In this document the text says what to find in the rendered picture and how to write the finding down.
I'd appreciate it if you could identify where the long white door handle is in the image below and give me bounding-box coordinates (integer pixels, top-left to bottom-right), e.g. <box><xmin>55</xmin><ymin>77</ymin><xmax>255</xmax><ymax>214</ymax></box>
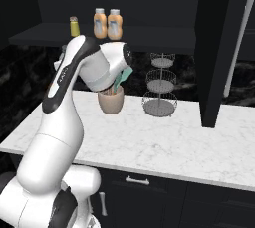
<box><xmin>222</xmin><ymin>0</ymin><xmax>255</xmax><ymax>99</ymax></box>

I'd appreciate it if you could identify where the brown wooden utensil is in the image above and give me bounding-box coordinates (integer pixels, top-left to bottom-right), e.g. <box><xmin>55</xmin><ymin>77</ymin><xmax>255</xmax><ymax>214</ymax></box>
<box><xmin>102</xmin><ymin>87</ymin><xmax>114</xmax><ymax>97</ymax></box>

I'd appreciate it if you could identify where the white cupboard door handle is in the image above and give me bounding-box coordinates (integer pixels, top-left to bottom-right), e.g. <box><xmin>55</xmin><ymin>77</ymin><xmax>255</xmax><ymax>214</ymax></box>
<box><xmin>98</xmin><ymin>191</ymin><xmax>109</xmax><ymax>217</ymax></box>

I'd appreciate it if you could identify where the three-tier wire stand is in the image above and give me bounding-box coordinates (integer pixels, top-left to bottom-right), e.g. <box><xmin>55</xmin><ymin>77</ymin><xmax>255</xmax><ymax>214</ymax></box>
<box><xmin>141</xmin><ymin>51</ymin><xmax>179</xmax><ymax>118</ymax></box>

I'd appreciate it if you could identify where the orange condiment bottle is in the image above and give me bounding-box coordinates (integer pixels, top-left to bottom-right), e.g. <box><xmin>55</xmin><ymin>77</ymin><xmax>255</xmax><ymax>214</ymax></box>
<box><xmin>93</xmin><ymin>7</ymin><xmax>109</xmax><ymax>40</ymax></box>
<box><xmin>107</xmin><ymin>8</ymin><xmax>124</xmax><ymax>42</ymax></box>

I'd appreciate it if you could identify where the beige utensil pot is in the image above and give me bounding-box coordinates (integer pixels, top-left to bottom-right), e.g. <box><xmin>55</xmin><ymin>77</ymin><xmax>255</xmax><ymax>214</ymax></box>
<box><xmin>97</xmin><ymin>85</ymin><xmax>126</xmax><ymax>115</ymax></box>

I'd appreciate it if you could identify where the black cabinet shelf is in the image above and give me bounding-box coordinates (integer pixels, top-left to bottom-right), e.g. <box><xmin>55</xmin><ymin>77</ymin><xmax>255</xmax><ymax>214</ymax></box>
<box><xmin>8</xmin><ymin>22</ymin><xmax>197</xmax><ymax>56</ymax></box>

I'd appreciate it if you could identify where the black drawer front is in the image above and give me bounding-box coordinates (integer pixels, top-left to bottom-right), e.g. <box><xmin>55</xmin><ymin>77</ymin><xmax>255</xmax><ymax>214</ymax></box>
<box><xmin>102</xmin><ymin>167</ymin><xmax>189</xmax><ymax>206</ymax></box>

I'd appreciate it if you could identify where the white drawer handle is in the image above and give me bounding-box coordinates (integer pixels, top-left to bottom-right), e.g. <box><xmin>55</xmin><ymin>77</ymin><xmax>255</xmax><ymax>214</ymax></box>
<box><xmin>125</xmin><ymin>175</ymin><xmax>151</xmax><ymax>186</ymax></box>

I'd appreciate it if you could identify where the teal spatula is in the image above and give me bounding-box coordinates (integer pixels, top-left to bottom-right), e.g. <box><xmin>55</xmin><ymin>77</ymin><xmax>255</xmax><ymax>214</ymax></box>
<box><xmin>112</xmin><ymin>66</ymin><xmax>134</xmax><ymax>95</ymax></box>

